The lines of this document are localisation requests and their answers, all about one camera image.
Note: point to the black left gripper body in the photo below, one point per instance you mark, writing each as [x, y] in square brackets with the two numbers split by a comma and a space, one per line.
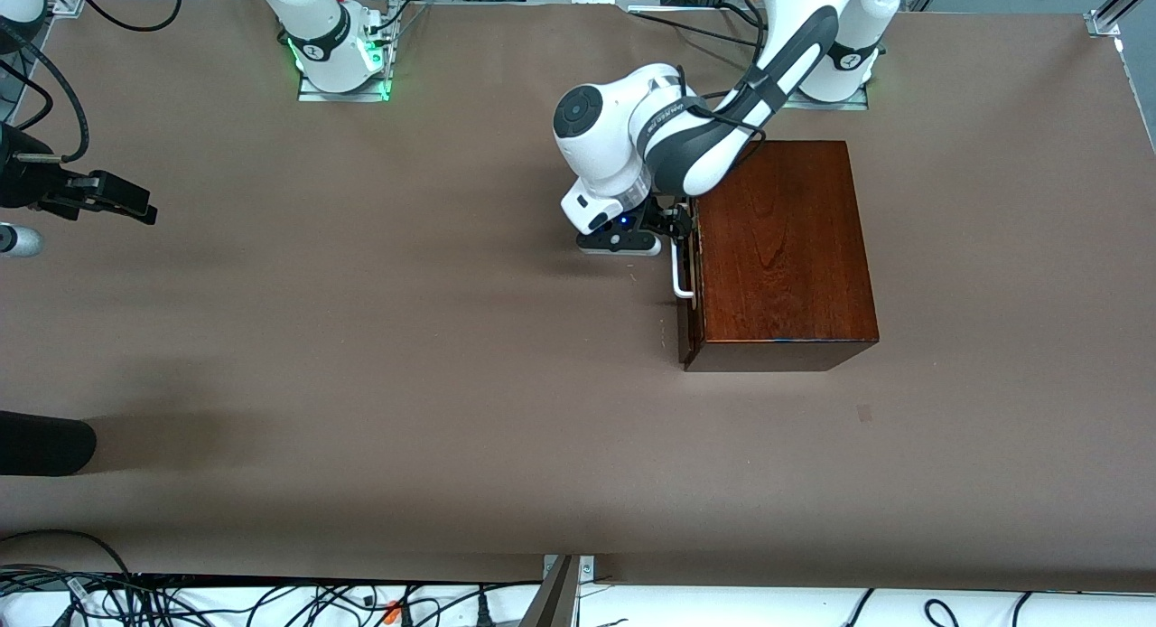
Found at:
[662, 219]

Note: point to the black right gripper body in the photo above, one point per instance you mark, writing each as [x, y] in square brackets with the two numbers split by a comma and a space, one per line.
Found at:
[25, 182]

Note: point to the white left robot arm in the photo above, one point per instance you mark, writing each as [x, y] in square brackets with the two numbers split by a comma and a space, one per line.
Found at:
[605, 130]

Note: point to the dark wooden drawer cabinet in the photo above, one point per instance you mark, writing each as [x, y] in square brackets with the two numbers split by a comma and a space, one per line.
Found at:
[786, 247]

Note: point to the black cylindrical object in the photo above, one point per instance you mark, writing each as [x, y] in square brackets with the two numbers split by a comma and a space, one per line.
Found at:
[45, 444]

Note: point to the aluminium corner bracket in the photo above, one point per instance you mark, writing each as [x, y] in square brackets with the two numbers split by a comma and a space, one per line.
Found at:
[1104, 23]
[70, 4]

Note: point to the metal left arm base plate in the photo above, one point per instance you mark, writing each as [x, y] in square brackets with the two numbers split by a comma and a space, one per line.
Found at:
[840, 104]

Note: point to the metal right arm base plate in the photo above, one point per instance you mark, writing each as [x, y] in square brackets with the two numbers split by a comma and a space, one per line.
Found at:
[343, 95]

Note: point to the aluminium frame post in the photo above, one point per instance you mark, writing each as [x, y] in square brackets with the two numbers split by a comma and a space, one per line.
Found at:
[555, 600]

